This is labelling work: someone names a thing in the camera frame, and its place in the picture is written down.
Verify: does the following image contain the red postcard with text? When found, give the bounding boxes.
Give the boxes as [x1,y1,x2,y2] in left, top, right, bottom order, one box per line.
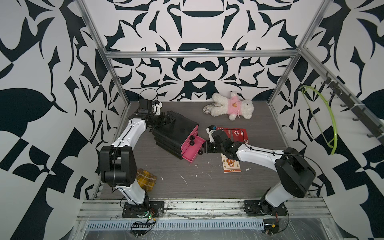
[217,127,232,137]

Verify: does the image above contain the pink drawer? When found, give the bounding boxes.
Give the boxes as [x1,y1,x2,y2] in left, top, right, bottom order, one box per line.
[182,136,206,163]
[181,125,199,152]

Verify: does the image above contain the red postcard with logo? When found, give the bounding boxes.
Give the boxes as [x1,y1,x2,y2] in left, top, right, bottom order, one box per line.
[229,129,249,144]

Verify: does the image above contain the black drawer cabinet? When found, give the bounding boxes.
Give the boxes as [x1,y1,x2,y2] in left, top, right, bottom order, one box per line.
[153,111,199,159]

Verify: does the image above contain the white orange postcard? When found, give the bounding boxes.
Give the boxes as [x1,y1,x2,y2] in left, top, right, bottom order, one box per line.
[221,154,242,173]

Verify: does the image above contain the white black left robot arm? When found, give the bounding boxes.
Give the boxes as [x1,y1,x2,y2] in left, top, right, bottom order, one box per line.
[99,110,175,211]

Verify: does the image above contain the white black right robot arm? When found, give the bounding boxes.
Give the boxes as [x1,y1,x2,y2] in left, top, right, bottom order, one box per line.
[203,130,317,215]

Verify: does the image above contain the white teddy bear pink shirt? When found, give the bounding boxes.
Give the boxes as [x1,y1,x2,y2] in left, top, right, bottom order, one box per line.
[209,92,255,121]

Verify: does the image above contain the yellow plaid cloth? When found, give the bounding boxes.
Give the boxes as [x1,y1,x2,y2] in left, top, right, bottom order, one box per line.
[136,169,157,192]

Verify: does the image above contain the black connector right front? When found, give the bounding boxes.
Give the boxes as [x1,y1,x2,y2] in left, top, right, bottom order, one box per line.
[263,219,280,236]

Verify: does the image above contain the black connector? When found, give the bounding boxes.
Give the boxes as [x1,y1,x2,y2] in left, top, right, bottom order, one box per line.
[263,219,280,236]
[130,218,157,237]

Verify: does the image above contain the black connector left front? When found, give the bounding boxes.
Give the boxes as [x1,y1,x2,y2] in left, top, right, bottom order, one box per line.
[130,218,157,237]

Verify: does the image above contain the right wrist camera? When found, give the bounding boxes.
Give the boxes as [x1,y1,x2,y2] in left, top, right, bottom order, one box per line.
[206,125,217,143]

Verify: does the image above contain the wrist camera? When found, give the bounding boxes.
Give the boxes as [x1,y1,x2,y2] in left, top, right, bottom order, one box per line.
[206,125,217,143]
[136,99,163,115]

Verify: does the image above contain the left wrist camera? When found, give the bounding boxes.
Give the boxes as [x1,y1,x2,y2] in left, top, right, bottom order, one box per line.
[136,99,163,115]

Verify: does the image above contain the aluminium frame back crossbar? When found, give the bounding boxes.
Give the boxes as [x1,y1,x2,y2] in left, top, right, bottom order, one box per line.
[106,50,295,59]

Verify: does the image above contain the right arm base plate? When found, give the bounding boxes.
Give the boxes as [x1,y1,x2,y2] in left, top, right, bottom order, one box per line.
[244,200,288,217]

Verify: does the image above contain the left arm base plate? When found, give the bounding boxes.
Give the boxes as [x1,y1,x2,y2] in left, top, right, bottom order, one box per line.
[122,201,165,218]

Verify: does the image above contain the aluminium front rail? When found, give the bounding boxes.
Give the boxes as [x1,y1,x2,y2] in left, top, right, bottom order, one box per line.
[76,198,332,221]

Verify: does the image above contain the green wire hanger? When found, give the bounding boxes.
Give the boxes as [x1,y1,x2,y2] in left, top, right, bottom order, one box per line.
[299,85,339,156]

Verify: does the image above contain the aluminium frame post left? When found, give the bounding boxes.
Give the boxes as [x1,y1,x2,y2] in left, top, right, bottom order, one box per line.
[75,0,130,107]

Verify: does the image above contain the aluminium frame post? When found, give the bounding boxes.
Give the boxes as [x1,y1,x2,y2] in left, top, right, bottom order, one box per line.
[268,0,334,105]
[75,0,130,107]

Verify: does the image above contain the black hook rail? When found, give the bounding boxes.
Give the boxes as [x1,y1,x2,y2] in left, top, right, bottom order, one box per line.
[322,72,384,145]

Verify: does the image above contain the aluminium frame post right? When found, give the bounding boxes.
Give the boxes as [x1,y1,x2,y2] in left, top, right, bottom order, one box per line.
[268,0,334,105]

